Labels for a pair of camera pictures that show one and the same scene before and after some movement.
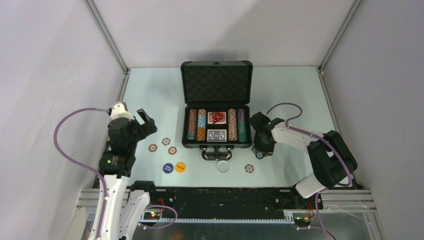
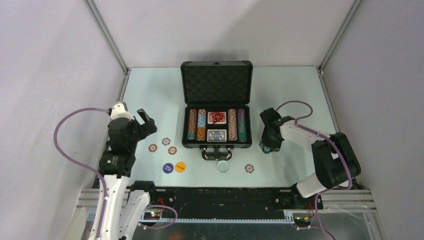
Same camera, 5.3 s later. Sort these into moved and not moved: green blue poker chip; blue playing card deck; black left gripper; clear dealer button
Moved: green blue poker chip
Not moved: clear dealer button; blue playing card deck; black left gripper
